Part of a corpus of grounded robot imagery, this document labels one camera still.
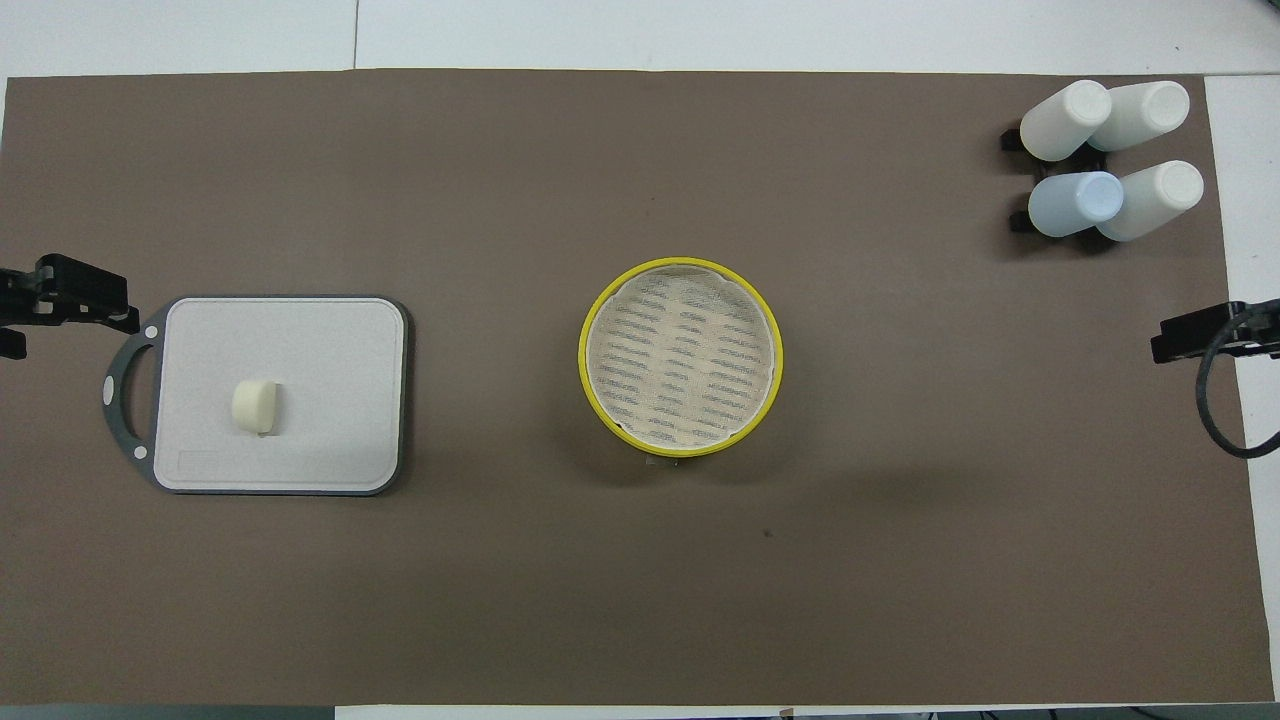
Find white cutting board grey rim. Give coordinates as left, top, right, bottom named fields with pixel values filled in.
left=102, top=294, right=411, bottom=497

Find yellow bamboo steamer lid tier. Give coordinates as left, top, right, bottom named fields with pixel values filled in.
left=578, top=257, right=784, bottom=459

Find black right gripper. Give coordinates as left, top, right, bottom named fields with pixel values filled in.
left=1150, top=298, right=1280, bottom=364

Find white plastic cup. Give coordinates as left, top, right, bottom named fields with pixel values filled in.
left=1096, top=160, right=1205, bottom=243
left=1088, top=81, right=1191, bottom=153
left=1019, top=80, right=1113, bottom=162

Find cream steamed bun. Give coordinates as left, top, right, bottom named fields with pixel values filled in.
left=231, top=378, right=282, bottom=437

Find brown table mat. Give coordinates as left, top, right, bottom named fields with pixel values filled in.
left=0, top=68, right=1277, bottom=707

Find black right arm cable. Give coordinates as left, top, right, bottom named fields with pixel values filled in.
left=1196, top=305, right=1280, bottom=460

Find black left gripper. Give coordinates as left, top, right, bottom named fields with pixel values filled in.
left=0, top=254, right=141, bottom=361

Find light blue plastic cup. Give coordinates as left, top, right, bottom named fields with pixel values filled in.
left=1028, top=171, right=1126, bottom=239

